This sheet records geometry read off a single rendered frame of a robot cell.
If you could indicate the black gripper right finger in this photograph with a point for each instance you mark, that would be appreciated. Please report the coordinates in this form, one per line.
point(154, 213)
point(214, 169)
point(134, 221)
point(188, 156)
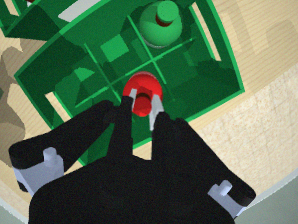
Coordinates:
point(206, 169)

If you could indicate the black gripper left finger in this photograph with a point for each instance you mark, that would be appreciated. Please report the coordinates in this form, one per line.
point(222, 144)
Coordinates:
point(43, 158)

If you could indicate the green plastic crate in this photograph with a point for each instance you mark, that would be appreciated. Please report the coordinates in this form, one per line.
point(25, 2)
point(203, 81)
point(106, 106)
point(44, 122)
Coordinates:
point(42, 19)
point(196, 82)

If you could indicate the red bottle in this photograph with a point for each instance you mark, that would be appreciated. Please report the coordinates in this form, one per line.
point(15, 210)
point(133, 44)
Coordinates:
point(147, 85)

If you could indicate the white bottle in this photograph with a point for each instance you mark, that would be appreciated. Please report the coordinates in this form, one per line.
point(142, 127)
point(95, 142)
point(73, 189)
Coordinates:
point(29, 2)

